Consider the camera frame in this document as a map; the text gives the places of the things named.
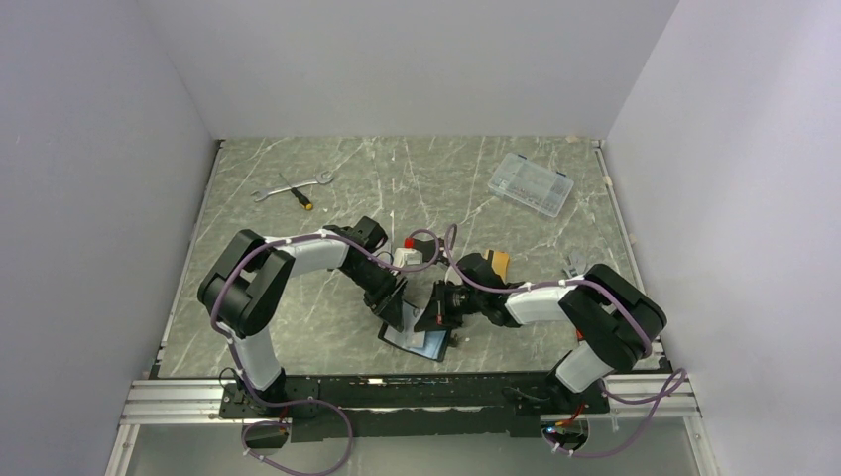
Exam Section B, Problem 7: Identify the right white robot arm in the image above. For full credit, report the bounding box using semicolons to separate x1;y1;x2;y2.
412;253;667;412

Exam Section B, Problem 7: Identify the silver open-end wrench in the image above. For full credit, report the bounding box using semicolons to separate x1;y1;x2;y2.
251;171;335;202

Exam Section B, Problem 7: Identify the aluminium frame rail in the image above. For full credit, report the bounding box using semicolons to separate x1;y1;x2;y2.
120;379;223;425

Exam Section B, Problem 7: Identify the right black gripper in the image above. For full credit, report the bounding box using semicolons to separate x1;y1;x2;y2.
414;279;486;332

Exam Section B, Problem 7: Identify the black leather card holder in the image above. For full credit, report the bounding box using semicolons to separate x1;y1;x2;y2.
378;301;452;362

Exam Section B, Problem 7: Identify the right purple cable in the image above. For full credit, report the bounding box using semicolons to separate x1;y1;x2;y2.
443;223;689;460

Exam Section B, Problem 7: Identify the purple cable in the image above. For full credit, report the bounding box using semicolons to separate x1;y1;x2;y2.
208;228;442;476
443;223;689;460

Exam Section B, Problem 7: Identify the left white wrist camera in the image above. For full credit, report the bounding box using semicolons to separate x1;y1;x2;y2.
392;238;424;269

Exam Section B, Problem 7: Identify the tan wooden block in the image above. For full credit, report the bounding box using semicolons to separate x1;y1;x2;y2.
483;249;511;281

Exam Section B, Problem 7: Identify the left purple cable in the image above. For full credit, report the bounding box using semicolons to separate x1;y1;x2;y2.
208;228;442;476

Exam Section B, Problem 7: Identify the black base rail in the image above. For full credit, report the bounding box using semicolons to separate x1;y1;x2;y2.
219;371;610;442

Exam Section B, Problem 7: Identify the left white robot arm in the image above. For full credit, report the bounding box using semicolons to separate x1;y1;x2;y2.
197;216;415;417

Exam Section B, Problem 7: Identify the clear plastic organizer box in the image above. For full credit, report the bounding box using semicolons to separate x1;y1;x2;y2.
488;153;574;218

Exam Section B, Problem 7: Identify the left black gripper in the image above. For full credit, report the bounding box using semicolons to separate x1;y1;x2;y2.
342;259;410;331

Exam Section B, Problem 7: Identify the black yellow screwdriver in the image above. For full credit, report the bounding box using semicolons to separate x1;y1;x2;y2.
279;174;313;211

